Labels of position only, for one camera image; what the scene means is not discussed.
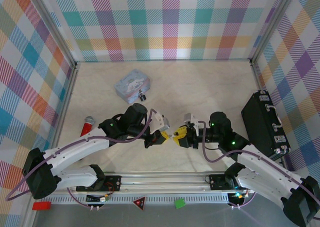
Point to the red black triangle sticker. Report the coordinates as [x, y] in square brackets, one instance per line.
[139, 202]

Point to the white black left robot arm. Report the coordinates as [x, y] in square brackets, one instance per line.
[75, 144]

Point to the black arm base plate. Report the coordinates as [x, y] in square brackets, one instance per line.
[217, 182]
[112, 182]

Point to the aluminium upright frame post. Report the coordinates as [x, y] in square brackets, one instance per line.
[53, 27]
[272, 22]

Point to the small connector board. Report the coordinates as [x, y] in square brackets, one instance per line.
[238, 195]
[100, 198]

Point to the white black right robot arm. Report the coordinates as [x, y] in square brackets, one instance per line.
[262, 165]

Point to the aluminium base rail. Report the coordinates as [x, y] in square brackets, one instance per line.
[162, 183]

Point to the small black padlock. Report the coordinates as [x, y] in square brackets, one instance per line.
[142, 96]

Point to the black briefcase with metal latches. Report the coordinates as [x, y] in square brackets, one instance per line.
[257, 119]

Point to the blue cartoon print tin box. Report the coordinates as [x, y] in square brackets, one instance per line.
[131, 85]

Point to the red toy microphone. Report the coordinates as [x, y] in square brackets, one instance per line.
[87, 128]

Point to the green block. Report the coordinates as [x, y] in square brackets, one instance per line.
[180, 203]

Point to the red block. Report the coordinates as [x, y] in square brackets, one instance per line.
[41, 205]

